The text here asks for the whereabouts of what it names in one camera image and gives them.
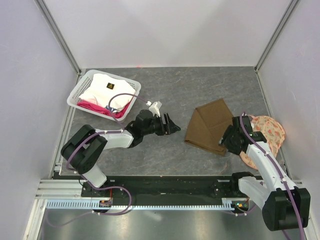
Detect white plastic basket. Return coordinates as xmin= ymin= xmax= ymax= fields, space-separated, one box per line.
xmin=67 ymin=69 xmax=142 ymax=123

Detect pink folded cloth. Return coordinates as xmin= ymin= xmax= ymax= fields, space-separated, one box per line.
xmin=77 ymin=100 xmax=130 ymax=119

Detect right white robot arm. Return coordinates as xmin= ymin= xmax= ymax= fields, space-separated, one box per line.
xmin=219 ymin=115 xmax=311 ymax=231

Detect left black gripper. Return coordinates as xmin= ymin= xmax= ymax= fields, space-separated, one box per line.
xmin=142 ymin=113 xmax=181 ymax=136

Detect white folded t-shirt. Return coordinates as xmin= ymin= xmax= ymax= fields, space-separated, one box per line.
xmin=79 ymin=73 xmax=136 ymax=108

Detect floral pink hat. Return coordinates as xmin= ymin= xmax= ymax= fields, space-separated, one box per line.
xmin=249 ymin=115 xmax=286 ymax=157

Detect brown cloth napkin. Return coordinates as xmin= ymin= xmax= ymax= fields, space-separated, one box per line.
xmin=184 ymin=98 xmax=233 ymax=156

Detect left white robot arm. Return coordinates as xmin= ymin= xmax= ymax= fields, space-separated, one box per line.
xmin=60 ymin=109 xmax=181 ymax=197

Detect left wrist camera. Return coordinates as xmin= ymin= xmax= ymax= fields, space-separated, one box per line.
xmin=146 ymin=101 xmax=162 ymax=117

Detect slotted cable duct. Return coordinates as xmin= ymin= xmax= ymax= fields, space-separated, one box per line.
xmin=46 ymin=198 xmax=235 ymax=211

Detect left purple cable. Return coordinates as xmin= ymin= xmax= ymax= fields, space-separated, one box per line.
xmin=46 ymin=92 xmax=152 ymax=228

